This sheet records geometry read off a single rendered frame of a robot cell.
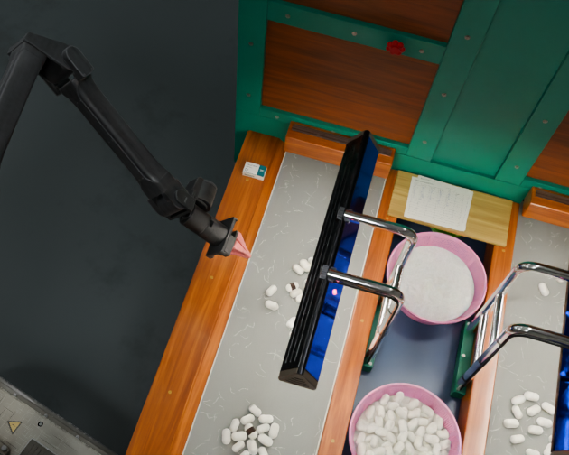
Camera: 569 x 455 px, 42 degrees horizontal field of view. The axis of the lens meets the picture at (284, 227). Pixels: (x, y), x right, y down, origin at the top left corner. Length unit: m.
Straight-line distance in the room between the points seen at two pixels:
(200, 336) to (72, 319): 0.97
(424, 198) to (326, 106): 0.37
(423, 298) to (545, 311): 0.32
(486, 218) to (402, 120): 0.37
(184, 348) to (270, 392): 0.23
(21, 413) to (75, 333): 0.63
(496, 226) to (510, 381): 0.43
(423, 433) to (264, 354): 0.43
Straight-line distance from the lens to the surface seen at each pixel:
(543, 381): 2.02
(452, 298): 2.04
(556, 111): 1.89
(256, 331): 1.90
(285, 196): 2.09
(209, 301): 1.91
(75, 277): 2.83
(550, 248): 2.19
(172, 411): 1.82
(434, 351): 2.03
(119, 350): 2.69
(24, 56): 1.63
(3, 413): 2.19
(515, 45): 1.76
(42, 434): 2.15
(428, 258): 2.07
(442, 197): 2.12
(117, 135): 1.68
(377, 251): 2.01
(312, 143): 2.05
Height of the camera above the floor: 2.52
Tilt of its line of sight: 61 degrees down
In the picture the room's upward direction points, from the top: 9 degrees clockwise
